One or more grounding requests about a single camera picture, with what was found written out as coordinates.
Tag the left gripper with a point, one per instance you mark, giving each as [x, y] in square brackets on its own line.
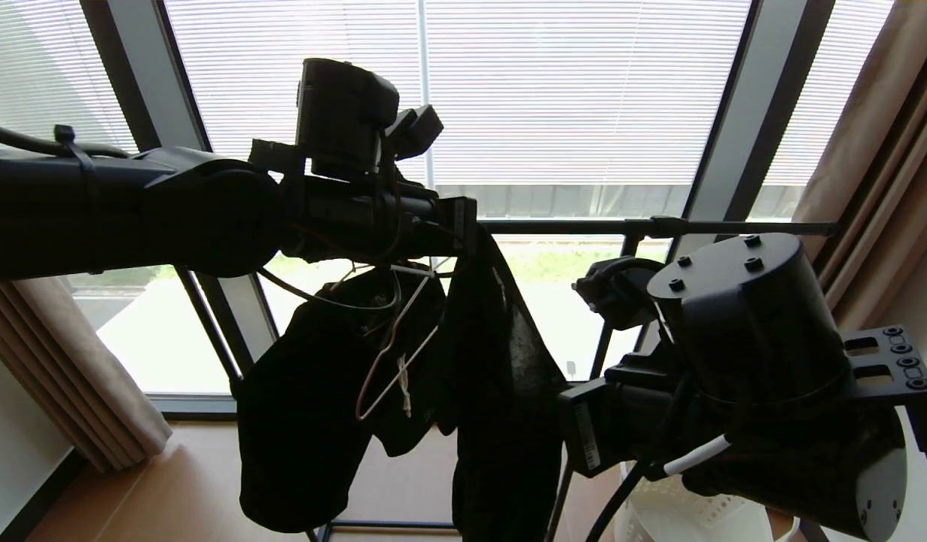
[388, 222]

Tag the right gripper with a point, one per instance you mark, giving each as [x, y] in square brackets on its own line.
[629, 414]

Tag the black garment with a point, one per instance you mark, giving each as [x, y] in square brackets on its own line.
[305, 421]
[501, 391]

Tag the pink clothes hanger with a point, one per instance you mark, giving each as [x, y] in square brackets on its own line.
[388, 354]

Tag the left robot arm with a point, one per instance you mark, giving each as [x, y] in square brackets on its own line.
[132, 211]

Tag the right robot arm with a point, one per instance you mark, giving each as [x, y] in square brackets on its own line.
[757, 339]

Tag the white laundry basket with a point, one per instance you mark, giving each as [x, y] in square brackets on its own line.
[696, 519]

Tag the black clothes rack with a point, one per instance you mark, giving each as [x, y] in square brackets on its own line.
[659, 226]

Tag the window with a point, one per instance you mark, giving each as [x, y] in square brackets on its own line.
[757, 113]

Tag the brown curtain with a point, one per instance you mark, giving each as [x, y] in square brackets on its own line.
[79, 376]
[870, 150]

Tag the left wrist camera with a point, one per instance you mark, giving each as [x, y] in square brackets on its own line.
[418, 132]

